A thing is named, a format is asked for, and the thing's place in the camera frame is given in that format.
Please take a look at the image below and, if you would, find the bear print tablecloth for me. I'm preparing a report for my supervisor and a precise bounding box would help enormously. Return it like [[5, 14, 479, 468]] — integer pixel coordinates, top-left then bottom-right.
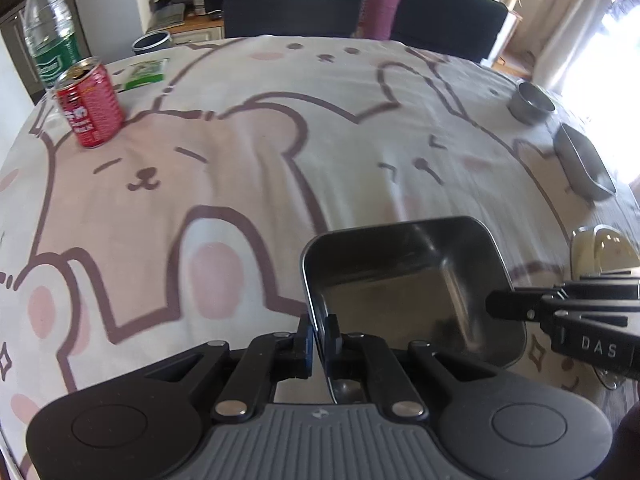
[[0, 35, 640, 480]]

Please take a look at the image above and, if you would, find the oval metal dish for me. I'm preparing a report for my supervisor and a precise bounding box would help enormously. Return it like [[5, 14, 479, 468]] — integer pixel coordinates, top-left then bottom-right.
[[554, 121, 618, 202]]

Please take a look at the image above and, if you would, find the round metal bowl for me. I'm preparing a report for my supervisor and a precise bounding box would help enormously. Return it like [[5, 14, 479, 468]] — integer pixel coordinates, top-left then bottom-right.
[[506, 81, 557, 127]]

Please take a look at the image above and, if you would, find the green snack packet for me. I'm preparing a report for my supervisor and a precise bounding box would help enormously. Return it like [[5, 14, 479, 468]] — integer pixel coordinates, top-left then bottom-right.
[[120, 58, 171, 92]]

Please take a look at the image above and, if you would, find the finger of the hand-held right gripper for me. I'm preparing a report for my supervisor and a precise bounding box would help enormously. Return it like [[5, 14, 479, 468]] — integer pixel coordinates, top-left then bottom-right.
[[486, 284, 640, 330], [565, 272, 640, 287]]

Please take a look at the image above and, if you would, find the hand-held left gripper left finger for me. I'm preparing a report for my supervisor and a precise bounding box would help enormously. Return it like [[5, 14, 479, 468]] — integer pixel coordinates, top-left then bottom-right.
[[144, 312, 317, 422]]

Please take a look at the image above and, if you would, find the square metal tray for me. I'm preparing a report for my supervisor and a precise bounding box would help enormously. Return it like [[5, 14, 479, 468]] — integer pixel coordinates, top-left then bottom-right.
[[299, 215, 530, 406]]

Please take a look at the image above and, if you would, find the grey kitchen cabinet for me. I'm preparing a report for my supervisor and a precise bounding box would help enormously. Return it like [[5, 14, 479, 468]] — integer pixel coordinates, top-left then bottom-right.
[[0, 7, 41, 106]]

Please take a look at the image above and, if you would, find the purple cloth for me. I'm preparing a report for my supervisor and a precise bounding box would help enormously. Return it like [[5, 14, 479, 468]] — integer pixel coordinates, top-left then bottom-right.
[[361, 0, 408, 41]]

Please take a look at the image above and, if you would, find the blue grey trash bin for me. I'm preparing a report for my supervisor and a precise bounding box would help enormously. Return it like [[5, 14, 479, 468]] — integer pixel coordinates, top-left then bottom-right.
[[131, 31, 173, 57]]

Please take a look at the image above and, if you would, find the pale curtain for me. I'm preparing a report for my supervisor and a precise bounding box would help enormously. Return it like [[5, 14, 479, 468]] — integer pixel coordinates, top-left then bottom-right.
[[530, 0, 621, 91]]

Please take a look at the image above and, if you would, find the clear plastic water bottle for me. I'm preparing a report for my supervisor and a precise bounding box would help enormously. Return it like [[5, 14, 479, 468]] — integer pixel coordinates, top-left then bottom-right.
[[22, 0, 83, 92]]

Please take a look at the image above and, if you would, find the red drink can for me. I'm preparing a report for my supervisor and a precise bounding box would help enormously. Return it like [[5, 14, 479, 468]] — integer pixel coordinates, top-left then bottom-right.
[[54, 57, 127, 151]]

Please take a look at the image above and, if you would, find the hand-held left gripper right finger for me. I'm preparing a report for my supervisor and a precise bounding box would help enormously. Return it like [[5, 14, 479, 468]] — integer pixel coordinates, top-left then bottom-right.
[[323, 313, 502, 421]]

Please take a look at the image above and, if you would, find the cream ceramic dish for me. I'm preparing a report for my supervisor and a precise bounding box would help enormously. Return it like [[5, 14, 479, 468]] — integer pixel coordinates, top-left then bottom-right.
[[570, 224, 640, 392]]

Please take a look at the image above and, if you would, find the wooden side desk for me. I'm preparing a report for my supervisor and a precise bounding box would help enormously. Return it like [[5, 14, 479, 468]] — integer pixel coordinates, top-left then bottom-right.
[[147, 2, 226, 46]]

